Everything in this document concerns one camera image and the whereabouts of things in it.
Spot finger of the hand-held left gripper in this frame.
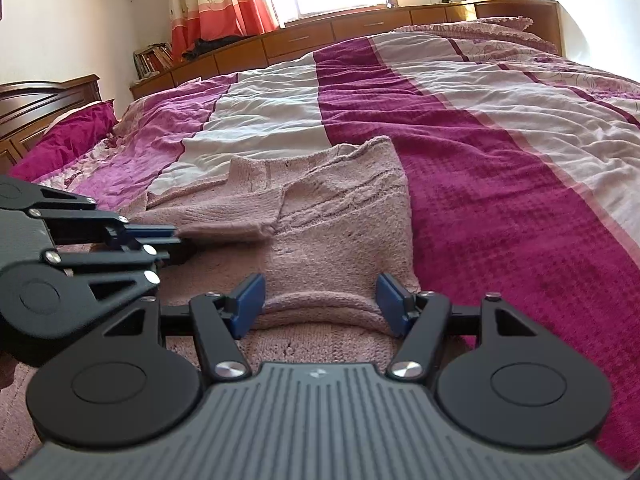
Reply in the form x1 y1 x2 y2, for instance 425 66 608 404
44 238 187 311
15 180 182 251

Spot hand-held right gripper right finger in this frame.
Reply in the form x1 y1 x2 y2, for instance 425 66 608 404
375 272 544 380

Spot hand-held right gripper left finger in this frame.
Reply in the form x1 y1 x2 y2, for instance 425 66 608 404
102 272 267 379

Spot pink knitted sweater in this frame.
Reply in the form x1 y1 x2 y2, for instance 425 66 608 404
0 136 418 461

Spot magenta pillow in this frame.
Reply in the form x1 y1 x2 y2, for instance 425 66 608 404
9 101 119 183

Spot magenta and cream striped bedspread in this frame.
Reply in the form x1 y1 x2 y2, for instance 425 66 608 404
30 22 640 476

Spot wooden headboard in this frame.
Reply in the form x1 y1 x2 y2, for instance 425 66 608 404
0 74 102 175

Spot row of books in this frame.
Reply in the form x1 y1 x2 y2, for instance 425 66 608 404
133 42 174 80

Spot dark cloth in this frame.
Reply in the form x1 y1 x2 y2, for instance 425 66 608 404
181 35 246 61

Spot orange floral curtain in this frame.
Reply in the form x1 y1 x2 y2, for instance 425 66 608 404
164 0 281 63

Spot wooden drawer cabinet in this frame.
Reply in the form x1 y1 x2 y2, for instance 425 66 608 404
130 0 565 101

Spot pink lace-edged pillow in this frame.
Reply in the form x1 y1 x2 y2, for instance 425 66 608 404
394 16 559 56

